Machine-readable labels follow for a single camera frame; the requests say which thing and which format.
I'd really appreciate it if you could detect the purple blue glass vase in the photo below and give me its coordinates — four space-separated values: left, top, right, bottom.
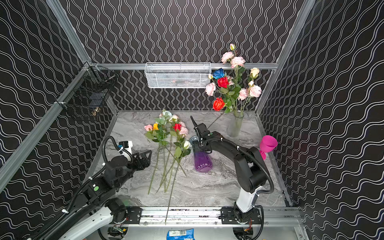
189 136 213 173

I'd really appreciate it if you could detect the frosted clear glass vase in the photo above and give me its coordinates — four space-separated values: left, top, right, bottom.
227 111 244 138

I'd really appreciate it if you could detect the white rose flower stem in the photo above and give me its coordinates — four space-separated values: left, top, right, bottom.
165 141 191 223

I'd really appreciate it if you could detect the red rose stem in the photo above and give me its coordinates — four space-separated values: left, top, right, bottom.
217 77 237 113
208 98 226 129

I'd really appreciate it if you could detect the pink double flower stem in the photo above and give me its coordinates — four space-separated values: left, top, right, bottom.
205 74 216 97

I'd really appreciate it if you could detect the blue rose flower stem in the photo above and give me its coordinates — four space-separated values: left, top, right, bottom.
212 68 226 80

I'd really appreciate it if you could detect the pink peony flower stem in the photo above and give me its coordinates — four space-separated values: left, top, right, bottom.
221 44 246 84

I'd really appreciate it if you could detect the cream rose flower stem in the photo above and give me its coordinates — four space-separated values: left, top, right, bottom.
250 68 260 79

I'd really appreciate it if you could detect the orange yellow rose stem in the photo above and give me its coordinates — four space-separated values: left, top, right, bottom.
145 123 166 195

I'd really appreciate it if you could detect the white peony flower stem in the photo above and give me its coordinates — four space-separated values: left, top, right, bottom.
153 110 173 142

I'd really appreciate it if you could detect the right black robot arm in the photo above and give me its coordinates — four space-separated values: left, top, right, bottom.
191 117 275 223

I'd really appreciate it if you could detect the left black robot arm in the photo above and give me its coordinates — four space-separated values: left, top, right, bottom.
27 136 152 240

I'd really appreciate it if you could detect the red roses bunch stem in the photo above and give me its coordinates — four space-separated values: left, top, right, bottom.
159 114 189 192

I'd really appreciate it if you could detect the magenta plastic goblet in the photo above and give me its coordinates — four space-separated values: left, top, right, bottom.
259 135 278 160

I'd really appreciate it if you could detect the blue snack packet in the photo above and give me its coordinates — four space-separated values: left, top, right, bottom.
167 229 195 240

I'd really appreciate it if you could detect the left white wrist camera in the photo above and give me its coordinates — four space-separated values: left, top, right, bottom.
118 141 133 154

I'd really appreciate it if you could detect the white wire mesh basket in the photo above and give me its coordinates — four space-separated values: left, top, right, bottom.
145 62 212 89

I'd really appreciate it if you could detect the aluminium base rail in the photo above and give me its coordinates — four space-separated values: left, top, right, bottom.
64 206 304 226

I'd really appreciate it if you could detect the black wire basket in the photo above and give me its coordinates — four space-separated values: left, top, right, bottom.
61 66 118 122

